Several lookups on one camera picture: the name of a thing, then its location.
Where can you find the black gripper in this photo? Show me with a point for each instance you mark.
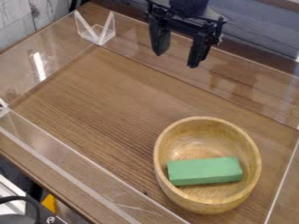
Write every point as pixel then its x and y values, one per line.
pixel 190 12

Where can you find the clear acrylic front wall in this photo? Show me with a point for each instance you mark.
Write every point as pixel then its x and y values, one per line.
pixel 94 192

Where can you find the light wooden bowl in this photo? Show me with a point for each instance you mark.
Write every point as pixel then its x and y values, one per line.
pixel 206 137

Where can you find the clear acrylic corner bracket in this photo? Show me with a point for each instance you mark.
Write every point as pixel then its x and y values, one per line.
pixel 97 34

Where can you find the green rectangular block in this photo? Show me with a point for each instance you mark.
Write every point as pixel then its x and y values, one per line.
pixel 204 171

